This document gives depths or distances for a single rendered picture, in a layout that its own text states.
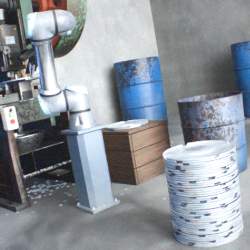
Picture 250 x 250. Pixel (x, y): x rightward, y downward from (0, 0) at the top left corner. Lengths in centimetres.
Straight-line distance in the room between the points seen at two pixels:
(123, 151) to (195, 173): 102
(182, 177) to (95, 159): 68
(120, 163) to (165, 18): 362
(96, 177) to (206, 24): 369
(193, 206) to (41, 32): 103
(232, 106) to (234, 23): 297
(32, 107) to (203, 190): 137
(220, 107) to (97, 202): 88
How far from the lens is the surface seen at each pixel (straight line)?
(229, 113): 211
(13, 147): 218
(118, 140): 225
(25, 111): 229
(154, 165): 235
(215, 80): 516
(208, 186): 133
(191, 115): 212
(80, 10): 252
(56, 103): 184
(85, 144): 183
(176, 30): 546
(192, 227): 138
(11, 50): 248
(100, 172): 190
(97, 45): 471
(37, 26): 170
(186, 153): 138
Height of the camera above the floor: 68
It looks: 8 degrees down
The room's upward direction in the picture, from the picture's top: 9 degrees counter-clockwise
